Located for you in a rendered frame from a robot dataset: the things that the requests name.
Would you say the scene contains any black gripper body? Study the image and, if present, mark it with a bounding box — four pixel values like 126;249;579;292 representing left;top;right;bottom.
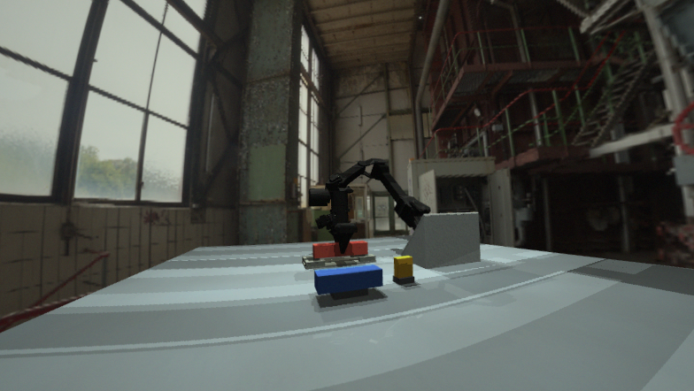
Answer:
327;206;358;234

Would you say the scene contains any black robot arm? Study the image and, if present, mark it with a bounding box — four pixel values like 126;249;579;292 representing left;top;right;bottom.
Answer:
308;158;431;230

